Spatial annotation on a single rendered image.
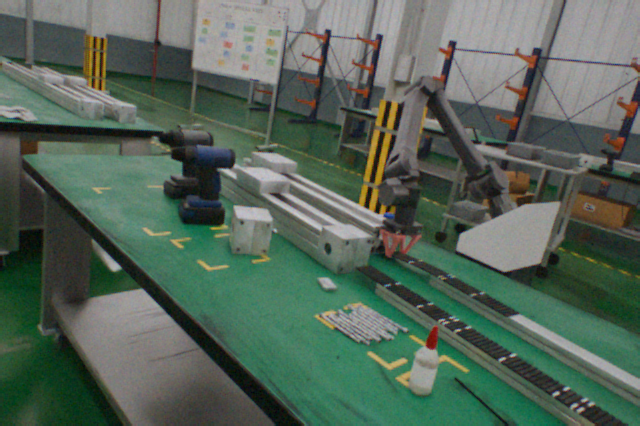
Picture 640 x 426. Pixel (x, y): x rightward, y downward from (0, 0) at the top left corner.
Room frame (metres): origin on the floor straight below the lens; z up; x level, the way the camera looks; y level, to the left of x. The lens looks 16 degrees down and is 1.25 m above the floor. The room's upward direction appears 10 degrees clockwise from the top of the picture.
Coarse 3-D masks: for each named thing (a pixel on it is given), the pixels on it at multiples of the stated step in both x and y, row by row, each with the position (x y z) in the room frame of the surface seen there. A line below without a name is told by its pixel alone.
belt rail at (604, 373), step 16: (448, 288) 1.12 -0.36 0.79; (464, 304) 1.08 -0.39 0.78; (480, 304) 1.04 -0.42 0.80; (496, 320) 1.01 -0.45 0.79; (512, 320) 0.98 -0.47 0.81; (528, 320) 0.99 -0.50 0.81; (528, 336) 0.95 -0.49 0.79; (544, 336) 0.92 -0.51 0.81; (560, 336) 0.94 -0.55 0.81; (560, 352) 0.90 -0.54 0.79; (576, 352) 0.88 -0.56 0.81; (576, 368) 0.87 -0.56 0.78; (592, 368) 0.85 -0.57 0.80; (608, 368) 0.84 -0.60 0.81; (608, 384) 0.82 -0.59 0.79; (624, 384) 0.80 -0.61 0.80
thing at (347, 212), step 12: (300, 180) 1.73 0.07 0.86; (300, 192) 1.61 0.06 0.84; (312, 192) 1.56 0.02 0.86; (324, 192) 1.61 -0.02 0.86; (312, 204) 1.54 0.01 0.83; (324, 204) 1.49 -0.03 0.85; (336, 204) 1.46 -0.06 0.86; (348, 204) 1.51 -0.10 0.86; (336, 216) 1.43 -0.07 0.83; (348, 216) 1.39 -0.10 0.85; (360, 216) 1.38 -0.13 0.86; (372, 216) 1.42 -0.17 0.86; (360, 228) 1.34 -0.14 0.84; (372, 228) 1.31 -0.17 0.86; (372, 240) 1.30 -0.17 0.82; (372, 252) 1.31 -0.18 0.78
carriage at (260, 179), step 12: (240, 168) 1.54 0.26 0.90; (252, 168) 1.58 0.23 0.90; (264, 168) 1.60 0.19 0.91; (240, 180) 1.53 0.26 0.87; (252, 180) 1.47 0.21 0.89; (264, 180) 1.44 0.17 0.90; (276, 180) 1.47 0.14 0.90; (288, 180) 1.50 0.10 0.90; (264, 192) 1.44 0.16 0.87; (276, 192) 1.47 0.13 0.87; (288, 192) 1.50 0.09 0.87
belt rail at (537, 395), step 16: (384, 288) 1.03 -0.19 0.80; (400, 304) 0.99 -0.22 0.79; (416, 320) 0.94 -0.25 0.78; (432, 320) 0.91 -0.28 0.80; (448, 336) 0.88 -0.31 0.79; (464, 352) 0.84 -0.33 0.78; (480, 352) 0.82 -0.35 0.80; (496, 368) 0.79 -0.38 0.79; (512, 384) 0.76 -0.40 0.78; (528, 384) 0.74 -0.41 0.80; (544, 400) 0.72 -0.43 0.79; (560, 416) 0.70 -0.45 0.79; (576, 416) 0.68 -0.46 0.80
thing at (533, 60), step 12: (456, 48) 9.56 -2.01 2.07; (516, 48) 8.07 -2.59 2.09; (528, 60) 8.32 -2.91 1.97; (564, 60) 8.18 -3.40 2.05; (576, 60) 8.05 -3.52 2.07; (636, 60) 6.91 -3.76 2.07; (444, 72) 9.60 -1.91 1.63; (528, 72) 8.49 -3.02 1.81; (540, 72) 8.41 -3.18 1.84; (444, 84) 9.67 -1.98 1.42; (528, 84) 8.51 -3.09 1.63; (636, 84) 7.38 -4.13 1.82; (636, 96) 7.35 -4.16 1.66; (468, 108) 9.15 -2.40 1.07; (516, 108) 8.50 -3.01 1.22; (624, 108) 7.08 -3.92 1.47; (636, 108) 7.39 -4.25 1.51; (504, 120) 8.17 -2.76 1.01; (516, 120) 8.45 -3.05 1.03; (624, 120) 7.37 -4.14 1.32; (492, 132) 8.78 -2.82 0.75; (516, 132) 8.53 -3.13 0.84; (624, 132) 7.34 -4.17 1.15; (612, 144) 7.11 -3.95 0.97; (624, 144) 7.40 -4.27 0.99; (420, 156) 9.55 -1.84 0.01; (504, 168) 8.54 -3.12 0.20; (600, 192) 7.34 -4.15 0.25
